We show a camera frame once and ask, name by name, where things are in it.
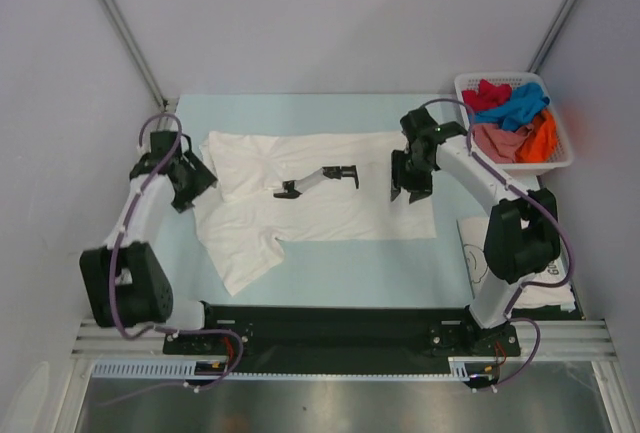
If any right aluminium corner post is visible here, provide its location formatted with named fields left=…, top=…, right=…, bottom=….
left=527, top=0, right=581, bottom=74

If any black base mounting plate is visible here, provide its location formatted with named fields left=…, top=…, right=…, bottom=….
left=163, top=306, right=521, bottom=376

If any aluminium frame rail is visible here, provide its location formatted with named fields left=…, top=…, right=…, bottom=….
left=71, top=320, right=617, bottom=361

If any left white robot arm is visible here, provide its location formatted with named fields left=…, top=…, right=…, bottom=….
left=79, top=130, right=221, bottom=353

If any aluminium corner post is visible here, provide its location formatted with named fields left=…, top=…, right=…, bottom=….
left=527, top=0, right=581, bottom=74
left=97, top=0, right=167, bottom=111

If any magenta t-shirt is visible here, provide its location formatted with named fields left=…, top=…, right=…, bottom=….
left=462, top=79, right=512, bottom=113

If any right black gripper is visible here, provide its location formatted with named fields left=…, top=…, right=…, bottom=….
left=391, top=148, right=435, bottom=203

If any white robot print t-shirt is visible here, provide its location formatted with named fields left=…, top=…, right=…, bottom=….
left=194, top=131, right=436, bottom=295

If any white slotted cable duct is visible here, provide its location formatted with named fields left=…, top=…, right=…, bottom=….
left=92, top=359, right=496, bottom=382

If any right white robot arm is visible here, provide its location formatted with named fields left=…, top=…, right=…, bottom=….
left=390, top=106, right=561, bottom=354

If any blue t-shirt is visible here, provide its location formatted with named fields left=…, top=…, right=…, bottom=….
left=470, top=82, right=550, bottom=132

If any folded white cartoon t-shirt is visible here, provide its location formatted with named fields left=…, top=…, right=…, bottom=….
left=457, top=217, right=576, bottom=312

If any left aluminium corner post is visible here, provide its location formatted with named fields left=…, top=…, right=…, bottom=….
left=97, top=0, right=167, bottom=111

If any dusty pink t-shirt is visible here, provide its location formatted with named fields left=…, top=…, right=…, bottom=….
left=472, top=123, right=532, bottom=164

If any orange t-shirt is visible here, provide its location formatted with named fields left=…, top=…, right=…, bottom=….
left=515, top=109, right=558, bottom=163

